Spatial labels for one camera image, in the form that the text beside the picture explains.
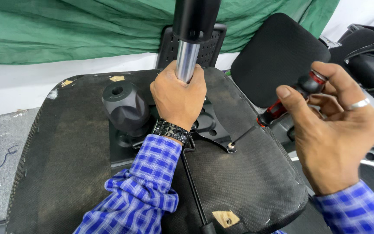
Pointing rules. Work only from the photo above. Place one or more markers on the person's left hand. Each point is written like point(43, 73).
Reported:
point(177, 100)

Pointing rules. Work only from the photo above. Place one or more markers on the person's right hand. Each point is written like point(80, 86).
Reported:
point(336, 139)

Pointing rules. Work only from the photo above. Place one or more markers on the person's left fingers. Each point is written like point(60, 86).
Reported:
point(169, 73)

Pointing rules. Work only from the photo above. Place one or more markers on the black and chrome gas lift cylinder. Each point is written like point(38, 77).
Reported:
point(195, 19)

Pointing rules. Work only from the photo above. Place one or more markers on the red and black screwdriver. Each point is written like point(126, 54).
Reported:
point(273, 112)

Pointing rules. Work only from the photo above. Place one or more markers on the black perforated plastic chair back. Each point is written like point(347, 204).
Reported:
point(211, 48)

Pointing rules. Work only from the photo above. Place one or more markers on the black plastic tension knob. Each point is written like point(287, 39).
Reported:
point(125, 107)

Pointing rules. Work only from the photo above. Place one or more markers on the black studded wristwatch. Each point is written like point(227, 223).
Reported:
point(170, 130)

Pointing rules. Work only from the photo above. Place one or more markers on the black metal chair mechanism plate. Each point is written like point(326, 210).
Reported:
point(206, 125)

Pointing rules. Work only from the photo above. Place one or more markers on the silver screw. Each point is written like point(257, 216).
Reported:
point(231, 146)

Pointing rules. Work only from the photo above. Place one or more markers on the green cloth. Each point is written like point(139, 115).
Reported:
point(76, 29)

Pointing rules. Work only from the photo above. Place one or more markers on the black padded chair cushion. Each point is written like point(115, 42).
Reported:
point(278, 55)

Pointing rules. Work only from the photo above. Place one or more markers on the black metal lever rod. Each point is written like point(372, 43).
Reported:
point(193, 188)

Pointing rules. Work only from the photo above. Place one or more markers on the black fabric chair seat underside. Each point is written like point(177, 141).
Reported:
point(70, 146)

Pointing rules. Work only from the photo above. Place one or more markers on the heap of black chair parts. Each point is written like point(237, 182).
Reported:
point(368, 71)

